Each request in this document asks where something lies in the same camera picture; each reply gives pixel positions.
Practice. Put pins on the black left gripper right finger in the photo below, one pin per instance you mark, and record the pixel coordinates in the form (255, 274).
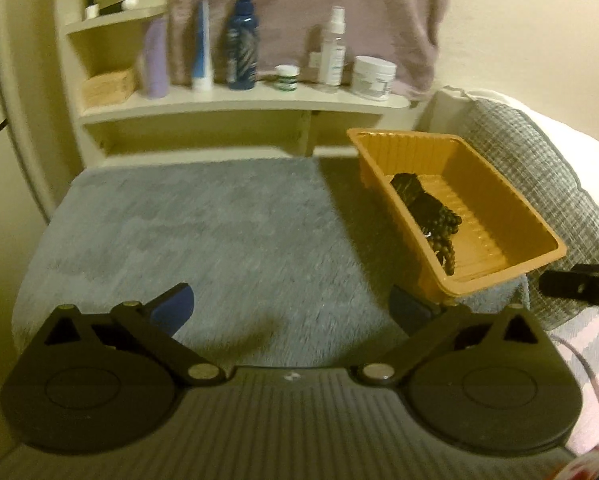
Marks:
(428, 326)

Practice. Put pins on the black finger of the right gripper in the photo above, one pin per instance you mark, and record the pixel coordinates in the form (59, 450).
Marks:
(581, 283)

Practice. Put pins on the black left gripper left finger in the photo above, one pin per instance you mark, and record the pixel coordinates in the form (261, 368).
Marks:
(153, 325)

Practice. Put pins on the orange plastic tray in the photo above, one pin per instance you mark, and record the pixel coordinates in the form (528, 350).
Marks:
(500, 236)

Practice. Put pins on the grey checked cushion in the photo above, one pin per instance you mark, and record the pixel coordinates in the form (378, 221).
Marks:
(509, 140)

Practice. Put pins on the grey fluffy mat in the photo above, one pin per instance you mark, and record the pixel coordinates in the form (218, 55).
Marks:
(291, 260)

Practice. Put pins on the tan cardboard box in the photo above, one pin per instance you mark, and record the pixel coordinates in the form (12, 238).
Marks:
(109, 88)

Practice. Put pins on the blue white tube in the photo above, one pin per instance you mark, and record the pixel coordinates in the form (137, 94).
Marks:
(202, 70)

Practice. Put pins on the white cream jar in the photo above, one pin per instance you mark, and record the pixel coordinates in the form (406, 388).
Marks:
(372, 77)

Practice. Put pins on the lavender tube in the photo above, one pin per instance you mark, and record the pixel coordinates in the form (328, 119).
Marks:
(156, 77)

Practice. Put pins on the small green white jar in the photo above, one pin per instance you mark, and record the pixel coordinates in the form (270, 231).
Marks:
(286, 77)

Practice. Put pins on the clear white spray bottle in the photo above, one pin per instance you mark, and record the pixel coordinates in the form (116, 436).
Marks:
(333, 51)

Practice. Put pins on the dark blue spray bottle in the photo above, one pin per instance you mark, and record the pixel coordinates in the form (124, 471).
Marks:
(242, 42)

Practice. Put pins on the mauve hanging towel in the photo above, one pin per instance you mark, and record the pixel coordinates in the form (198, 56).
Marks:
(404, 32)

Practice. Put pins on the black pen white cap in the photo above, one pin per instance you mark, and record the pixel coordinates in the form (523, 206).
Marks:
(118, 7)

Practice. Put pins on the cream wooden shelf unit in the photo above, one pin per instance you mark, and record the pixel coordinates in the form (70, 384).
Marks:
(189, 126)

